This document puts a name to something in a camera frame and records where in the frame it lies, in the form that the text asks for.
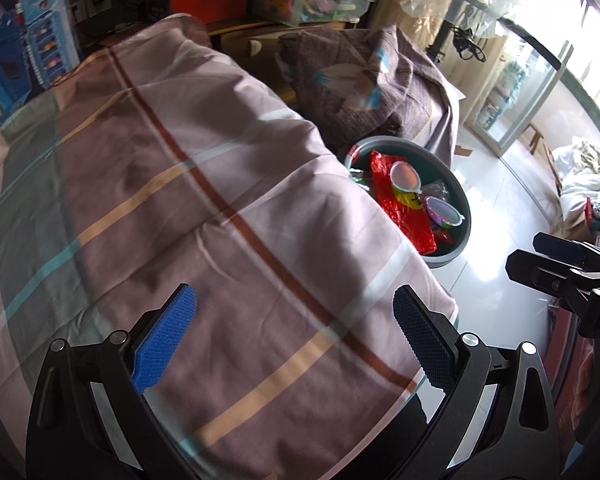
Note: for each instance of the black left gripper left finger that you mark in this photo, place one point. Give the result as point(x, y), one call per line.
point(66, 437)

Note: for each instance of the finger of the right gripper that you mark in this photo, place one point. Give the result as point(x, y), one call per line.
point(546, 275)

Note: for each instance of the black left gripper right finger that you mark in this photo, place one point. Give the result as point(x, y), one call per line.
point(518, 439)

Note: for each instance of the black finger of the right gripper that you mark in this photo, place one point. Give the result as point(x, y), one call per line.
point(582, 255)

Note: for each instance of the red plastic snack wrapper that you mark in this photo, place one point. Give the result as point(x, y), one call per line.
point(407, 213)

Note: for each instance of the green plastic cup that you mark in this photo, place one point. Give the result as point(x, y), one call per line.
point(406, 185)

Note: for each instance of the teal trash bin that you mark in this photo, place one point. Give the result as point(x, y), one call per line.
point(437, 180)

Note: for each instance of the purple rimmed plastic cup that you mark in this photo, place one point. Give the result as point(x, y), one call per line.
point(442, 213)

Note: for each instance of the pink plaid tablecloth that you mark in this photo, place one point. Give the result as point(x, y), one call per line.
point(160, 162)

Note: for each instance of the grey patterned cushion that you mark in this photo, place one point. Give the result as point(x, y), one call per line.
point(357, 83)

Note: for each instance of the blue toy box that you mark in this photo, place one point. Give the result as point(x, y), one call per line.
point(37, 48)

